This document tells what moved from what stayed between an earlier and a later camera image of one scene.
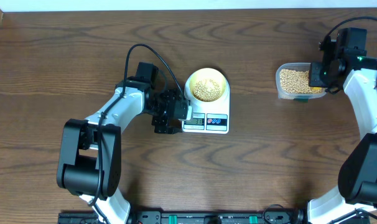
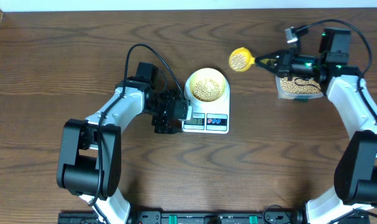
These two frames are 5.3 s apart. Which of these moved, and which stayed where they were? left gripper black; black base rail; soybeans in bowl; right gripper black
Moved: right gripper black
Stayed: black base rail; soybeans in bowl; left gripper black
